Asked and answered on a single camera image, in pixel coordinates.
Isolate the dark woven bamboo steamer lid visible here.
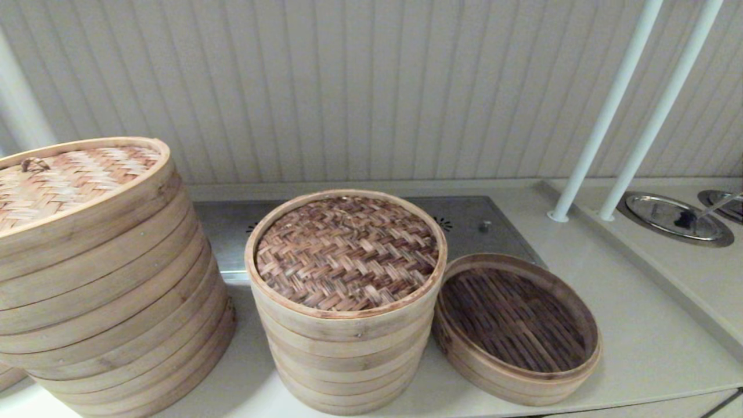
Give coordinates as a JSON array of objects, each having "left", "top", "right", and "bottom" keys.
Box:
[{"left": 244, "top": 189, "right": 448, "bottom": 342}]

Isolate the stainless steel steam plate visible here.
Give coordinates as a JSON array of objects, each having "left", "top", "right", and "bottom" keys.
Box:
[{"left": 194, "top": 196, "right": 546, "bottom": 286}]

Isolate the metal ladle with black head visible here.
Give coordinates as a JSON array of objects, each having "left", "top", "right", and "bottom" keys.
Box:
[{"left": 673, "top": 192, "right": 743, "bottom": 230}]

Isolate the shallow slatted bamboo steamer tray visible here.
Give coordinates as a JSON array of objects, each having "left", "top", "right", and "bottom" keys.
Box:
[{"left": 434, "top": 253, "right": 602, "bottom": 406}]

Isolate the round metal dish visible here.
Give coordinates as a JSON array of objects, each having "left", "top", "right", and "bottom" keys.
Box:
[
  {"left": 697, "top": 189, "right": 743, "bottom": 226},
  {"left": 618, "top": 192, "right": 735, "bottom": 248}
]

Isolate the large bamboo steamer stack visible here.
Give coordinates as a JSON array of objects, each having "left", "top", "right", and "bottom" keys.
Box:
[{"left": 0, "top": 168, "right": 237, "bottom": 418}]

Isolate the large light woven steamer lid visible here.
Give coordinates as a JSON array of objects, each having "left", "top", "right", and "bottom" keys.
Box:
[{"left": 0, "top": 137, "right": 182, "bottom": 282}]

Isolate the white metal pole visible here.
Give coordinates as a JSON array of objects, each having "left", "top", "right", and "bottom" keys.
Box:
[
  {"left": 598, "top": 0, "right": 725, "bottom": 222},
  {"left": 547, "top": 0, "right": 664, "bottom": 223}
]

